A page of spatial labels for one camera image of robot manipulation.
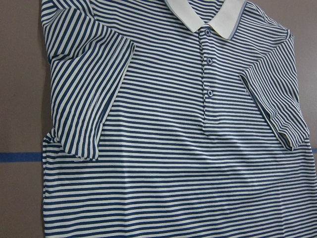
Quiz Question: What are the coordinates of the blue white striped polo shirt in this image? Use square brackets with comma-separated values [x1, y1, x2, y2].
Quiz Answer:
[41, 0, 317, 238]

